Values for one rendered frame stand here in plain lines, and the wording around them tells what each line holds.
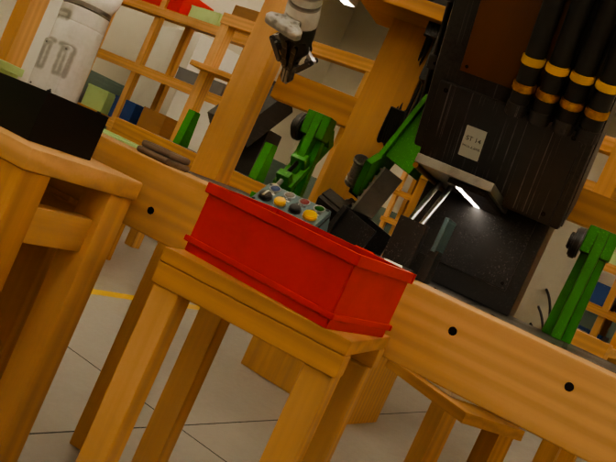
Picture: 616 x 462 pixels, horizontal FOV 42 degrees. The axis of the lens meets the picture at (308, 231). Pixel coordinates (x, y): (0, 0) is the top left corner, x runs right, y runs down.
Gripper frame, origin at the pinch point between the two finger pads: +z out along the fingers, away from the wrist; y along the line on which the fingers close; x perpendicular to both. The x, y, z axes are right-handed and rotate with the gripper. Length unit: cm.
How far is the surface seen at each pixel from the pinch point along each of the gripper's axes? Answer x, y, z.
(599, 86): -9, -60, -31
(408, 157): -4.0, -32.8, 3.2
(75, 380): 23, 42, 155
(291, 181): -3.3, -6.9, 30.7
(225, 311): 64, -39, -8
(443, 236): 9, -51, 5
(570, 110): -8, -57, -25
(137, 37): -501, 546, 506
